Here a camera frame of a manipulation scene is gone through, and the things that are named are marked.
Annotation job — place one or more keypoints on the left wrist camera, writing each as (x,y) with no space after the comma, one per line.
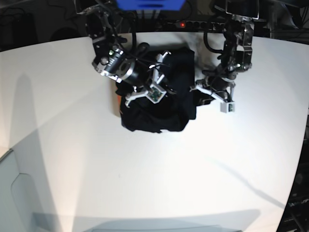
(227,107)

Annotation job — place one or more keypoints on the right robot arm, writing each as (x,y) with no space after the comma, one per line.
(135,66)

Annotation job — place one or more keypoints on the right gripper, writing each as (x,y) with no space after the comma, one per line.
(156,77)

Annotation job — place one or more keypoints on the white power strip red switch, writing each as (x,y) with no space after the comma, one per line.
(193,26)

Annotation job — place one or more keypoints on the blue box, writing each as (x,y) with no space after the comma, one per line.
(168,5)

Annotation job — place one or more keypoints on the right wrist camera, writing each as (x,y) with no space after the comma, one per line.
(155,93)

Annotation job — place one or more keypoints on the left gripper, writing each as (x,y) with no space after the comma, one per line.
(212,88)

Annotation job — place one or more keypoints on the black T-shirt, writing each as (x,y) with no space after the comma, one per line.
(173,112)

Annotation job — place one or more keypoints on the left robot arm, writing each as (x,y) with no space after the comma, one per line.
(235,56)

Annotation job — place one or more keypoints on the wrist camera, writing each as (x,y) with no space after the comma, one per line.
(227,107)
(155,93)

